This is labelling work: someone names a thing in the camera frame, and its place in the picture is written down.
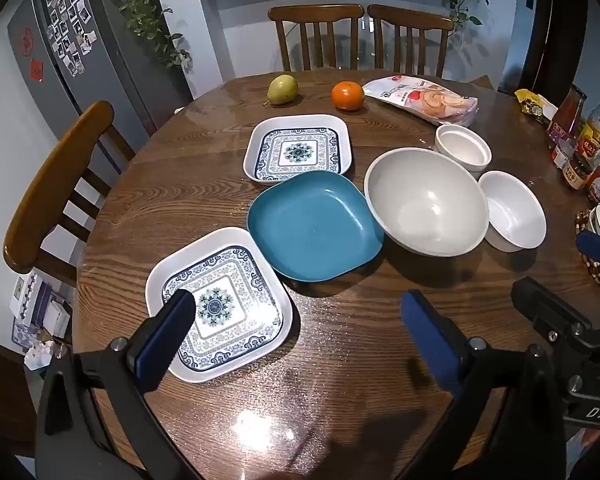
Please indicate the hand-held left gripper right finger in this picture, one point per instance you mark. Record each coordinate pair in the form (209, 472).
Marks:
(430, 345)

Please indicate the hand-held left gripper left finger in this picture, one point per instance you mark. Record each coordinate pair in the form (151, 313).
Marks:
(165, 340)

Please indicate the blue patterned square plate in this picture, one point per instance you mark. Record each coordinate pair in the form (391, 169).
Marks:
(297, 150)
(230, 280)

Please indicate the round white bowl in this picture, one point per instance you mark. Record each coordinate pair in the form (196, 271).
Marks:
(512, 212)

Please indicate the large grey bowl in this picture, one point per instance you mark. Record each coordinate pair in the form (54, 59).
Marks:
(422, 200)

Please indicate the plain blue square plate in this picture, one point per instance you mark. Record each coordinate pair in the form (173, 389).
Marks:
(312, 225)

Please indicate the straight-sided white bowl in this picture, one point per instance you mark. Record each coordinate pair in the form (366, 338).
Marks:
(462, 147)

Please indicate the dark lid sauce jar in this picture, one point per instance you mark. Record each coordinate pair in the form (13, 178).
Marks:
(577, 172)

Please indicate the small white-capped jar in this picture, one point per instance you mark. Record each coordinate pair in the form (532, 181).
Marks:
(561, 156)

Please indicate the white tissue pack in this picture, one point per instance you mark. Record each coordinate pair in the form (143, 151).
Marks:
(39, 355)

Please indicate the white and purple boxes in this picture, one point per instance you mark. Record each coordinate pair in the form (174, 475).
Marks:
(35, 305)

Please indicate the yellow snack packet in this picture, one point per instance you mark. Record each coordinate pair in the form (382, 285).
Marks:
(534, 105)

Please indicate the brown wooden cabinet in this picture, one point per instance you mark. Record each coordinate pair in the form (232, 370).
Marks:
(5, 395)

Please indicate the wooden dining chair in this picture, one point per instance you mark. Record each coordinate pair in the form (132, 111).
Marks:
(410, 16)
(315, 12)
(55, 180)

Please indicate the dark wooden door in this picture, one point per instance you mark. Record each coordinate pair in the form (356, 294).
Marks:
(555, 30)

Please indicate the white snack bag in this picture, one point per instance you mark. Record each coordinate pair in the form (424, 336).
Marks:
(420, 97)

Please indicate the orange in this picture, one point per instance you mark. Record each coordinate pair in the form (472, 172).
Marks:
(348, 96)

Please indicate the green pear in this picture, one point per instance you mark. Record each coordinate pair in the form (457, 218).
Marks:
(281, 90)

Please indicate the small-leaved hanging plant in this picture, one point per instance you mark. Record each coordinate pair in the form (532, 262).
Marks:
(465, 5)

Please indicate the grey refrigerator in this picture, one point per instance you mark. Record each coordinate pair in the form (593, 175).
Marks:
(120, 60)

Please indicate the red fridge sticker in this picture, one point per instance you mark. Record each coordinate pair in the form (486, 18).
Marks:
(37, 70)
(26, 39)

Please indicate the trailing green vine plant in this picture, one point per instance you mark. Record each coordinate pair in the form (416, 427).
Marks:
(147, 15)

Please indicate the cluster of fridge photos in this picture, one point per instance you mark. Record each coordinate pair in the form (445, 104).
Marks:
(70, 20)

